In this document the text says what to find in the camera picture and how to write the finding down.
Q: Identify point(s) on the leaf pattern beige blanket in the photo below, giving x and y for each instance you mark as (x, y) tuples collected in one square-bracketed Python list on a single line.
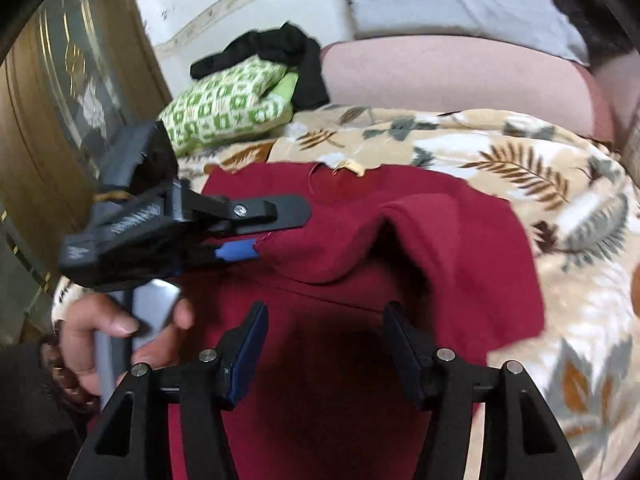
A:
[(580, 213)]

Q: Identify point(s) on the pink bolster pillow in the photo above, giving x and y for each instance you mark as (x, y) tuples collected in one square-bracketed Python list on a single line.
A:
[(449, 73)]

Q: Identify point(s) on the green white patterned pillow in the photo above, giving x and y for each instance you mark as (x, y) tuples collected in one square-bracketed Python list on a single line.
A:
[(247, 99)]

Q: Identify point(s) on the dark furry cushion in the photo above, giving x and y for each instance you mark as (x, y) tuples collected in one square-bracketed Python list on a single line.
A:
[(603, 34)]

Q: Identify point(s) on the grey pillow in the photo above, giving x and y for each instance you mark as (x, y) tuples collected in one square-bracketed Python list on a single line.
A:
[(534, 24)]

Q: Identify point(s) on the wooden wardrobe door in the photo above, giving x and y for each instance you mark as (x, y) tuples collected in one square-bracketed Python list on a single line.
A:
[(77, 74)]

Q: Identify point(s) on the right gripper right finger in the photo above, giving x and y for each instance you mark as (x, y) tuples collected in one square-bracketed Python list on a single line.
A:
[(522, 438)]

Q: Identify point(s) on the dark red small garment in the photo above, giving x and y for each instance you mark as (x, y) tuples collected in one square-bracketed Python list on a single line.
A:
[(326, 402)]

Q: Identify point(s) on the black garment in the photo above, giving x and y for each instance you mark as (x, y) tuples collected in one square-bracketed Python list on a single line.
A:
[(287, 45)]

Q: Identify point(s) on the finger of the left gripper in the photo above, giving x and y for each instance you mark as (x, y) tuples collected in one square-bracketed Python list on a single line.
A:
[(258, 214), (231, 252)]

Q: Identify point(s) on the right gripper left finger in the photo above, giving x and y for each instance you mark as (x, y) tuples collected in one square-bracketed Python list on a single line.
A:
[(131, 438)]

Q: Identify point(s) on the white headboard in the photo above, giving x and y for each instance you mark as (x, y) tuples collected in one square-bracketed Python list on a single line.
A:
[(181, 32)]

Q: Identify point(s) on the person's left hand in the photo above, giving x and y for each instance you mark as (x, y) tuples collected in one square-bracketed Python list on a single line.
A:
[(98, 313)]

